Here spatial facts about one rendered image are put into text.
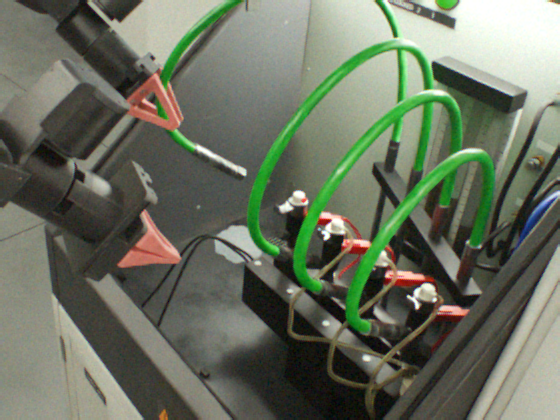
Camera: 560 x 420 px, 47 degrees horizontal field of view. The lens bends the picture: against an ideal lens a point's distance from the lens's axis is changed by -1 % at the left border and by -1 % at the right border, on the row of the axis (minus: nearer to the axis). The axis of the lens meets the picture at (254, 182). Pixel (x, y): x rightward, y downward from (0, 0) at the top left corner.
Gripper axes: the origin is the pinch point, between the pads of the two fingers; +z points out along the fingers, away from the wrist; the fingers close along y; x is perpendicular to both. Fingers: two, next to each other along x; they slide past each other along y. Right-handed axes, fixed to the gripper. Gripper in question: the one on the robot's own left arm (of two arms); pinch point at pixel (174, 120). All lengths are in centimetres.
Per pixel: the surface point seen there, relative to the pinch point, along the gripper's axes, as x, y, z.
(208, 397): 17.9, -17.8, 27.7
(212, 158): 0.8, 3.2, 8.1
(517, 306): -20.3, -25.3, 37.6
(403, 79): -27.0, 10.0, 19.6
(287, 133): -13.3, -16.3, 8.5
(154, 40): 59, 281, -19
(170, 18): 45, 284, -21
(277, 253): -1.1, -12.3, 20.2
